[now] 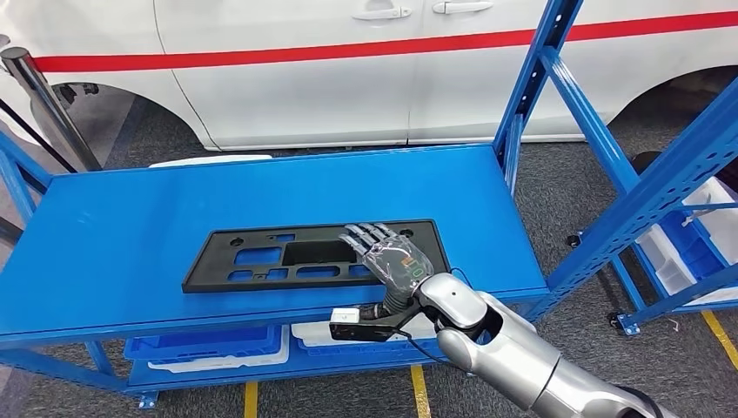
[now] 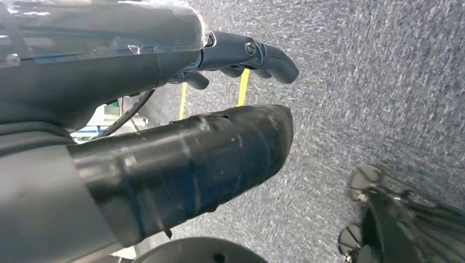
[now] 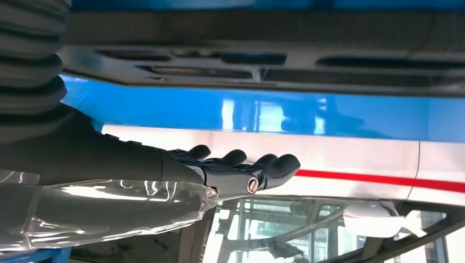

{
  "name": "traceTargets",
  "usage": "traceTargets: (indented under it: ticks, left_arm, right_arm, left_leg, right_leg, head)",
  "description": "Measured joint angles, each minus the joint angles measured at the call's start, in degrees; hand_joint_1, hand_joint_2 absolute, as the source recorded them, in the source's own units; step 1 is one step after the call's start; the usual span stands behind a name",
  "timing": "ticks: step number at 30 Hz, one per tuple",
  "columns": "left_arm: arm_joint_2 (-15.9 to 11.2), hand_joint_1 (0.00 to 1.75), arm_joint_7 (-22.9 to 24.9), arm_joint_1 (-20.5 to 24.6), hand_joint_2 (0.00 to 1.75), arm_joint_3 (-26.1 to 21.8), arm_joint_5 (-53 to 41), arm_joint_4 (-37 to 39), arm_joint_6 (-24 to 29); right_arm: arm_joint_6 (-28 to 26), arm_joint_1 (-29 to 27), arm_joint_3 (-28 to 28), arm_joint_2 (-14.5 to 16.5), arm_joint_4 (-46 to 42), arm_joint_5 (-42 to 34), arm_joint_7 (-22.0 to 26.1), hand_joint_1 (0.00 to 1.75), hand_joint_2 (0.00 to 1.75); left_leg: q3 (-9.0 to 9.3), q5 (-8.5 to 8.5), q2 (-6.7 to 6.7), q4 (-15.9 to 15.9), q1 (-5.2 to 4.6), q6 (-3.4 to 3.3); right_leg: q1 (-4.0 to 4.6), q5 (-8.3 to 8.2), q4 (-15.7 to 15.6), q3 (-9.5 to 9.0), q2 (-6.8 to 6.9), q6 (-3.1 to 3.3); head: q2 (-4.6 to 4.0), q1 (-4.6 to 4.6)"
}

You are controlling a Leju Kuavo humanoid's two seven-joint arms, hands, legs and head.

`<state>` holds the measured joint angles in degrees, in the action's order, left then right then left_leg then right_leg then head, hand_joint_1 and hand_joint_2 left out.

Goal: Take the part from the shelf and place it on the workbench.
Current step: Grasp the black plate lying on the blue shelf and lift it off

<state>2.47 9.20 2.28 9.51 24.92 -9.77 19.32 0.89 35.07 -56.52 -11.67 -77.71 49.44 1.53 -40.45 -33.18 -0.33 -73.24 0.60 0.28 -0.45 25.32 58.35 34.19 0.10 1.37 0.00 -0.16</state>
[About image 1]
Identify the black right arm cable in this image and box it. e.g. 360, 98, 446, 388
398, 328, 462, 370

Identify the large white plastic bin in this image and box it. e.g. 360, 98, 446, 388
682, 175, 738, 266

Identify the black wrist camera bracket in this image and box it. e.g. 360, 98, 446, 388
329, 300, 431, 342

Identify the blue plastic bin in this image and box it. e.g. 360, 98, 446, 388
124, 324, 284, 361
657, 210, 728, 283
299, 339, 439, 357

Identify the chrome stanchion post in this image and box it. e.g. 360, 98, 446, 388
0, 47, 104, 173

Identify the black plastic car part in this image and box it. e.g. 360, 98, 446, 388
182, 219, 452, 294

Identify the white car with red stripe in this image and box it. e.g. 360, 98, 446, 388
0, 0, 738, 152

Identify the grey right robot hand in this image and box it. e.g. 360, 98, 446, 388
339, 221, 434, 290

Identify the white flat panel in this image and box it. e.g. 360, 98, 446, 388
148, 153, 274, 170

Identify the blue metal shelf rack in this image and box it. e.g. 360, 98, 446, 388
607, 200, 738, 337
0, 0, 738, 411

